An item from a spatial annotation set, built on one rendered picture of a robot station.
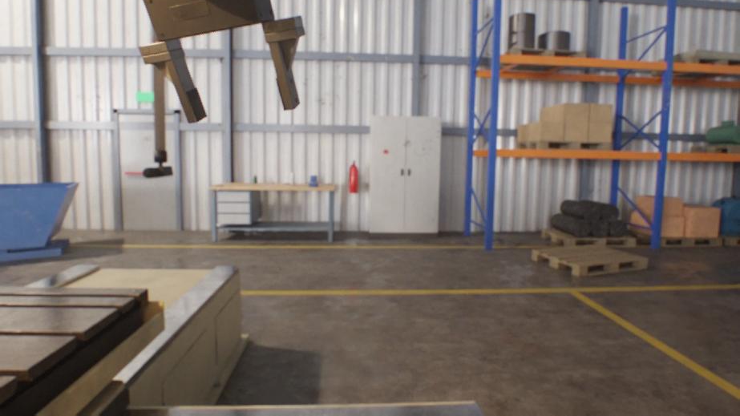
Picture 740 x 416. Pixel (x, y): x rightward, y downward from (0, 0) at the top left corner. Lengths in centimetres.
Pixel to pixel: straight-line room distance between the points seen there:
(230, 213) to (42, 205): 238
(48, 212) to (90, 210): 218
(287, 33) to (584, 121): 642
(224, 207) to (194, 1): 595
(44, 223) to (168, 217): 206
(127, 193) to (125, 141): 94
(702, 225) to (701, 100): 283
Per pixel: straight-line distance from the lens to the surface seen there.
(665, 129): 737
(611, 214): 714
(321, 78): 704
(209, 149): 733
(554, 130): 646
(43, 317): 130
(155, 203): 770
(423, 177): 641
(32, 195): 634
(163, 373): 197
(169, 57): 52
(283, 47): 46
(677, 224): 801
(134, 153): 781
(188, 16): 49
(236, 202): 631
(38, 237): 640
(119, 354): 123
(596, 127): 683
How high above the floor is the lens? 143
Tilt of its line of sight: 5 degrees down
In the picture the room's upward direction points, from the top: 1 degrees clockwise
